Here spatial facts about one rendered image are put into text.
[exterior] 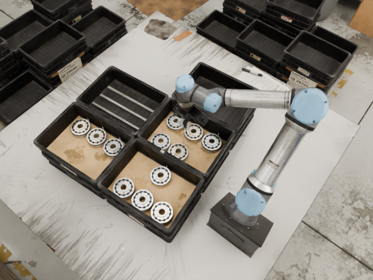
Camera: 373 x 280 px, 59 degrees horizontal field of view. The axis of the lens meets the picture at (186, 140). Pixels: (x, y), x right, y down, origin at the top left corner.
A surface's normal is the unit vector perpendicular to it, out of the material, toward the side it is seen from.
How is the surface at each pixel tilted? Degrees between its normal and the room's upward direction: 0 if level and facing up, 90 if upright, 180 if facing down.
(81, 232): 0
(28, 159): 0
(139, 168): 0
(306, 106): 40
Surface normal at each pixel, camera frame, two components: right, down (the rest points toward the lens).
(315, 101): -0.32, 0.08
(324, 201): 0.02, -0.50
